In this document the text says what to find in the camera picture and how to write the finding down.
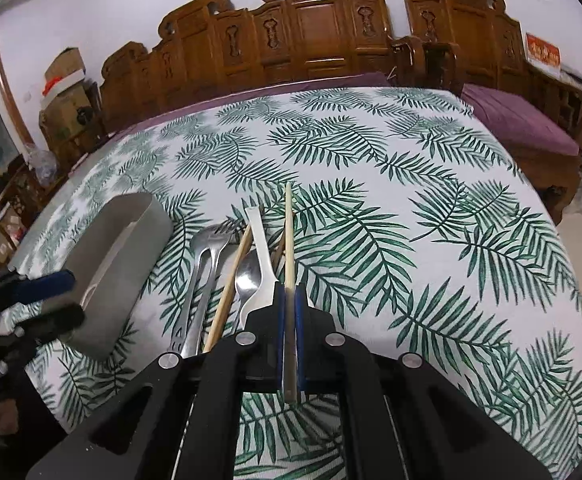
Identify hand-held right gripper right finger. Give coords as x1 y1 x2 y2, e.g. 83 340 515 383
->
293 284 554 480

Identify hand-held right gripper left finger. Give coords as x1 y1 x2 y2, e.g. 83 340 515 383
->
25 284 288 480

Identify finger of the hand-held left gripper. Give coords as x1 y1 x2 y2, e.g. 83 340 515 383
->
0 303 86 357
0 269 76 311

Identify metal spoon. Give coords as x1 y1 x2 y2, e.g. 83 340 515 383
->
231 255 264 336
168 232 212 356

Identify brown wooden chopstick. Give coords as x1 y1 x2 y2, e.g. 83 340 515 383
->
202 224 254 353

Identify white plastic knife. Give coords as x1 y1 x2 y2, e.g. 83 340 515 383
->
241 206 284 328

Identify pale wooden chopstick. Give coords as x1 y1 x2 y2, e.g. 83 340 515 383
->
282 182 299 405

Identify metal tray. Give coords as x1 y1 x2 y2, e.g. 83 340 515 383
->
8 192 174 361

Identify metal fork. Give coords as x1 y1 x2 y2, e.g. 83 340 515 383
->
181 225 239 356

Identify cluttered wooden shelf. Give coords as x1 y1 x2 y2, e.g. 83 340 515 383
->
0 155 72 281

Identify large cardboard box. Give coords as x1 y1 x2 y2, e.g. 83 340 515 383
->
38 82 102 156

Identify wooden framed glass door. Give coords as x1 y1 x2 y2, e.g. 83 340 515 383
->
0 20 36 176

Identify small cardboard box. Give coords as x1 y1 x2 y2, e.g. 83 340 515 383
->
43 47 86 96

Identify carved wooden sofa bench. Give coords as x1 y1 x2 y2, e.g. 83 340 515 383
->
98 0 424 133

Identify purple chair cushion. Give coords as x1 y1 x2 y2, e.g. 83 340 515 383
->
461 82 580 158

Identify carved wooden armchair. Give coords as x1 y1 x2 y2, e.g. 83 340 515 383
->
403 0 582 211

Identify white box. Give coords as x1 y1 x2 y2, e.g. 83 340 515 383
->
561 67 582 96

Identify red wall sign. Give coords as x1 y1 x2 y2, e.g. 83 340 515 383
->
525 32 562 78

